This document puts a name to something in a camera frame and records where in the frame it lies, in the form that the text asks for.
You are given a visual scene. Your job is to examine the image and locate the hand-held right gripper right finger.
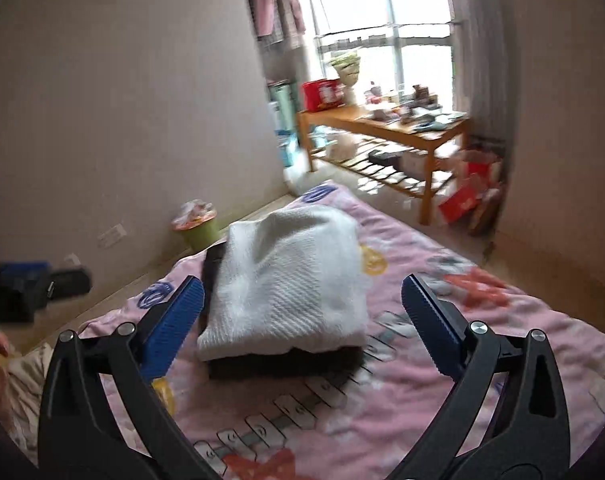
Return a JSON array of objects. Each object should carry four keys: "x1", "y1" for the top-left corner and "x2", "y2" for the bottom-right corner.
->
[{"x1": 387, "y1": 274, "x2": 569, "y2": 480}]

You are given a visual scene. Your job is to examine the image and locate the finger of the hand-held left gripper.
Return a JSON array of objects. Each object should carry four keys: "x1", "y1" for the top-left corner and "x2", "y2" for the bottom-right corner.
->
[
  {"x1": 47, "y1": 267, "x2": 93, "y2": 302},
  {"x1": 0, "y1": 260, "x2": 53, "y2": 275}
]

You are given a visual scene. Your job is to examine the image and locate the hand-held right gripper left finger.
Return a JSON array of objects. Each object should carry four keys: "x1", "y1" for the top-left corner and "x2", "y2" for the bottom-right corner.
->
[{"x1": 37, "y1": 275, "x2": 223, "y2": 478}]

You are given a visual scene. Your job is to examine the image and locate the white zip hoodie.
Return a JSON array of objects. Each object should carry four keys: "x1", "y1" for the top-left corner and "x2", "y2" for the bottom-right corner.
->
[{"x1": 197, "y1": 205, "x2": 372, "y2": 362}]

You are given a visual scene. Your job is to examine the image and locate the green trash bin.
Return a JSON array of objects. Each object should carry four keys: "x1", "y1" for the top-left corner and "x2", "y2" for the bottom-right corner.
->
[{"x1": 171, "y1": 200, "x2": 219, "y2": 253}]

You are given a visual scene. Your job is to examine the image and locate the pink printed blanket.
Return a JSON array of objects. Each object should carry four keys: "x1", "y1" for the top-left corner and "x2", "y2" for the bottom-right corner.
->
[{"x1": 77, "y1": 182, "x2": 605, "y2": 480}]

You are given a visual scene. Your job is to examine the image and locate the cream bed sheet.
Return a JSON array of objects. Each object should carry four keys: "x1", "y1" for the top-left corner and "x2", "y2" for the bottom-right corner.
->
[{"x1": 2, "y1": 345, "x2": 58, "y2": 461}]

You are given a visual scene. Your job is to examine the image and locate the folded shiny black jacket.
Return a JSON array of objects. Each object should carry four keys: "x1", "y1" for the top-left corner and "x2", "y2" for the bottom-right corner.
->
[{"x1": 201, "y1": 242, "x2": 368, "y2": 381}]

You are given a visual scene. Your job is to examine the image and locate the white plastic bag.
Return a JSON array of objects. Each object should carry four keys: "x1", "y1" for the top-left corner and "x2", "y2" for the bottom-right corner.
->
[{"x1": 329, "y1": 132, "x2": 360, "y2": 163}]

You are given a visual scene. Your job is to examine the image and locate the low wooden table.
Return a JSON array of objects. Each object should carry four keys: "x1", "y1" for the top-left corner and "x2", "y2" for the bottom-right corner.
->
[{"x1": 296, "y1": 105, "x2": 470, "y2": 226}]

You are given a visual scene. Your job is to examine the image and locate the small table clutter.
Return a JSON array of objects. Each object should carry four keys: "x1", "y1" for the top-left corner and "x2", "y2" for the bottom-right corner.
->
[{"x1": 365, "y1": 80, "x2": 470, "y2": 133}]

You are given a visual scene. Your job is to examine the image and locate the pale green storage cabinet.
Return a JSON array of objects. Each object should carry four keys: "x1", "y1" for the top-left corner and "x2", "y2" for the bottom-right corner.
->
[{"x1": 266, "y1": 80, "x2": 303, "y2": 168}]

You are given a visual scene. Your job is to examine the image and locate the red bag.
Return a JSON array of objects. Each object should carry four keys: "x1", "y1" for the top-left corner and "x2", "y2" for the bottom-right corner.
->
[{"x1": 301, "y1": 79, "x2": 345, "y2": 112}]

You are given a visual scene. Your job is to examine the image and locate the flower bouquet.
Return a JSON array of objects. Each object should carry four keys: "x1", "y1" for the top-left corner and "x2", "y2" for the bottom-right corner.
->
[{"x1": 328, "y1": 50, "x2": 362, "y2": 83}]

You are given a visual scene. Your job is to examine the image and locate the grey striped curtain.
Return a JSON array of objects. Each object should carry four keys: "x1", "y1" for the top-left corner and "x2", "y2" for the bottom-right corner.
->
[{"x1": 439, "y1": 0, "x2": 513, "y2": 151}]

